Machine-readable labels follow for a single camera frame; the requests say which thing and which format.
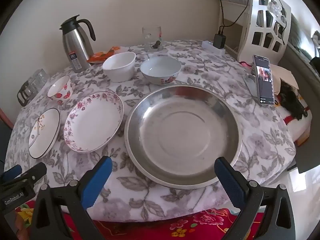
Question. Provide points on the small dark brown object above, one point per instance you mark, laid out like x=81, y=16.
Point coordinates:
x=156, y=44

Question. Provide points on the grey phone stand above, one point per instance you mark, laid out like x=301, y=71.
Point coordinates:
x=250, y=85

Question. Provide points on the grey floral tablecloth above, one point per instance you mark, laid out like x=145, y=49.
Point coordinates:
x=140, y=200

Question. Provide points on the black charger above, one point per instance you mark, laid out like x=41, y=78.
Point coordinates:
x=219, y=41

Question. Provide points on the beige paper box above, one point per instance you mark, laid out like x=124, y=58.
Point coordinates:
x=285, y=76

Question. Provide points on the white knitted cloth red trim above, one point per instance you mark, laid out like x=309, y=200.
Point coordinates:
x=300, y=130

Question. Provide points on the pink floral plate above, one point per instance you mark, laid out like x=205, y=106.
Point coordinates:
x=92, y=122

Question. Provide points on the dark cloth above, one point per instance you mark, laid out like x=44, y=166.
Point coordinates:
x=291, y=102

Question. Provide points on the dark grey panel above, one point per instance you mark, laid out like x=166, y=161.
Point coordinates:
x=308, y=162

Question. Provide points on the smartphone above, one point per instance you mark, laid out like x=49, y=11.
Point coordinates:
x=263, y=85

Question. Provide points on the white power strip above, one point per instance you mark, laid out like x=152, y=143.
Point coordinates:
x=208, y=45

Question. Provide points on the white square bowl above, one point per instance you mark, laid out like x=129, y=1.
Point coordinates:
x=117, y=67

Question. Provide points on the light blue bowl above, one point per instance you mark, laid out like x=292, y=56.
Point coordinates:
x=160, y=67

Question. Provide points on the clear glass mug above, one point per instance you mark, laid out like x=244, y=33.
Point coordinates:
x=151, y=38

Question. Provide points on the black rimmed branch print plate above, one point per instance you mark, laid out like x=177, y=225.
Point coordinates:
x=45, y=135

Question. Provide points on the red floral blanket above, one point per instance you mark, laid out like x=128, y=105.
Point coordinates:
x=190, y=226

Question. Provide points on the large steel basin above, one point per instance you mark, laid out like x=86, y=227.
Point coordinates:
x=182, y=135

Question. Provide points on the small pink item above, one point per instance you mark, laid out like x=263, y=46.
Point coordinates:
x=246, y=64

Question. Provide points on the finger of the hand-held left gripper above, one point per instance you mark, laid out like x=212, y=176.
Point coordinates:
x=12, y=170
x=35, y=173

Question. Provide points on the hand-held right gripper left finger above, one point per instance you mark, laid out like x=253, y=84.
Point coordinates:
x=96, y=182

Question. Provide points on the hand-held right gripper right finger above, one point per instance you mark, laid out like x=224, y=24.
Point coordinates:
x=228, y=182

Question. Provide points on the orange snack packet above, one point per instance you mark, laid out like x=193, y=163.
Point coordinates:
x=113, y=50
x=98, y=57

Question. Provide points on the white lattice chair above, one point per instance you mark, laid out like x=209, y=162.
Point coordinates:
x=250, y=22

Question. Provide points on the stainless steel thermos jug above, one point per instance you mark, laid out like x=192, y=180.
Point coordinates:
x=75, y=42

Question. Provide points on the strawberry print bowl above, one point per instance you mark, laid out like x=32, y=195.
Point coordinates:
x=58, y=86

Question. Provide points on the clear glass ornament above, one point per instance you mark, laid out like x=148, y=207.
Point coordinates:
x=276, y=8

